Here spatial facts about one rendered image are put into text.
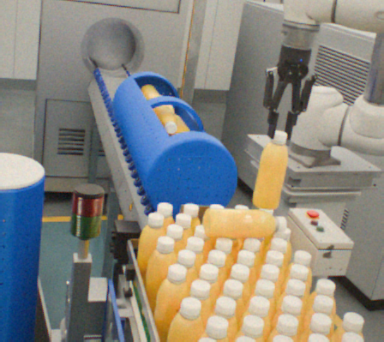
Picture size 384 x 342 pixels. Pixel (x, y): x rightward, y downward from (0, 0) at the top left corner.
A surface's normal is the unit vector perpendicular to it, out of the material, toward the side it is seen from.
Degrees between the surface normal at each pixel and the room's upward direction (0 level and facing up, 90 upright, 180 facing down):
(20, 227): 90
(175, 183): 90
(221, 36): 90
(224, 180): 90
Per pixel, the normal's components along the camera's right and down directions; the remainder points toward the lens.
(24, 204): 0.76, 0.31
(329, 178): 0.35, 0.35
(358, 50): -0.92, -0.01
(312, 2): -0.32, 0.34
